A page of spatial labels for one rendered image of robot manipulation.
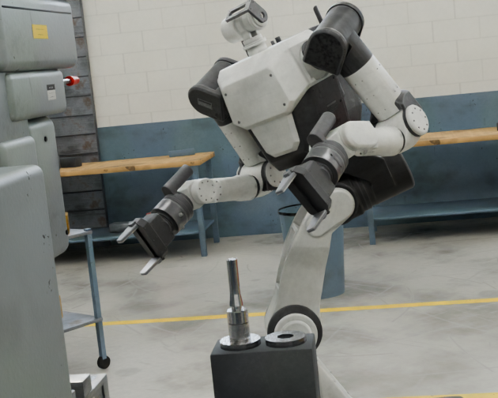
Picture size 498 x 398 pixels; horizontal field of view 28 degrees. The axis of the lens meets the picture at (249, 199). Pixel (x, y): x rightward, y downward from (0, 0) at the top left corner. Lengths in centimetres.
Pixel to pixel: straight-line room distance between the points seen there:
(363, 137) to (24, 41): 76
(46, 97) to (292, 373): 79
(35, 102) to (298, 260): 81
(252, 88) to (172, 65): 737
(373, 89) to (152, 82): 754
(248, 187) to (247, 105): 29
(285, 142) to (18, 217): 96
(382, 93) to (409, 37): 718
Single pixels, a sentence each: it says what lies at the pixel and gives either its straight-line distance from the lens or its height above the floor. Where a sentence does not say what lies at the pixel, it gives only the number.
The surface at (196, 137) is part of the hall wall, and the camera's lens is 980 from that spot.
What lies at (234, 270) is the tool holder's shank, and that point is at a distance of 214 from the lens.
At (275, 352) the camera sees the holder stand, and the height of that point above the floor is 109.
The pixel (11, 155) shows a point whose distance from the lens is 198.
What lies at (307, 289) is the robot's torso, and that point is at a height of 111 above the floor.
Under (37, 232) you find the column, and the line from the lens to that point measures 177.
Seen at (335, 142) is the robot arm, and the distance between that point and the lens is 217.
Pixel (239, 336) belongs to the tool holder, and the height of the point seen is 112.
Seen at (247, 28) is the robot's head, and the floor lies 178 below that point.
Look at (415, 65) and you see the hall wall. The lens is 959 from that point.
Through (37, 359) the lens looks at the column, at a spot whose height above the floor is 124.
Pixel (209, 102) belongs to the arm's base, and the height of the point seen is 161.
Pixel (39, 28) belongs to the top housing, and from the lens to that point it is 218.
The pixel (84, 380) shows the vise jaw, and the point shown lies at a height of 101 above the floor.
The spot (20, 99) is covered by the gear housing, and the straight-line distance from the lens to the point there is 206.
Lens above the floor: 170
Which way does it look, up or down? 8 degrees down
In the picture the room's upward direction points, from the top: 6 degrees counter-clockwise
